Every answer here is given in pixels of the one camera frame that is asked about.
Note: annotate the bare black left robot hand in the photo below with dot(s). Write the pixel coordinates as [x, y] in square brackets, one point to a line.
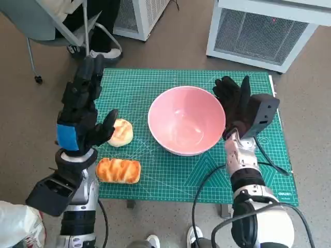
[77, 111]

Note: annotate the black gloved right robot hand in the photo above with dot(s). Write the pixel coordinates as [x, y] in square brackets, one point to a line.
[235, 103]

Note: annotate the round pale toy bread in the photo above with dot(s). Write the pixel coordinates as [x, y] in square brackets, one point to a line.
[122, 131]

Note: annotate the pink bowl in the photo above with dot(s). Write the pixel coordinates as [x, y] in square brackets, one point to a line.
[181, 113]

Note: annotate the long orange toy bread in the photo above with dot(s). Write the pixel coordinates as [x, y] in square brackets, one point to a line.
[117, 170]

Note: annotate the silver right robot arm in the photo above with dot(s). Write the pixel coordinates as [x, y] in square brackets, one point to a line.
[243, 160]

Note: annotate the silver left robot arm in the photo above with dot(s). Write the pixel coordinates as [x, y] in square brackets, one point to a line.
[85, 186]

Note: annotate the large white mesh cabinet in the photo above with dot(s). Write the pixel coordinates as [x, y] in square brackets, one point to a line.
[258, 31]

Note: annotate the person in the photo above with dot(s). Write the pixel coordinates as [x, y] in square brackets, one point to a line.
[103, 15]
[152, 241]

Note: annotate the green cutting mat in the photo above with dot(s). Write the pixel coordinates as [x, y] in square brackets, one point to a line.
[168, 180]

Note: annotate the grey office chair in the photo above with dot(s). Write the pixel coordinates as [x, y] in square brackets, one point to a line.
[26, 18]

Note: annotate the small white mesh cabinet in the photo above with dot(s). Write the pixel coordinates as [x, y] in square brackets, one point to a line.
[147, 15]

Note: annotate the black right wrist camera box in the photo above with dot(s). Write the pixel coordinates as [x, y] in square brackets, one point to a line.
[263, 113]

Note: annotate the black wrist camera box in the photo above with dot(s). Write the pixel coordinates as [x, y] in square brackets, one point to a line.
[51, 193]
[263, 113]

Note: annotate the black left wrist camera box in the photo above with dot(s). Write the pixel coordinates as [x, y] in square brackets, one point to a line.
[51, 193]

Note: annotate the metal table leg bracket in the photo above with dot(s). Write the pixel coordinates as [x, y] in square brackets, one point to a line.
[131, 204]
[225, 210]

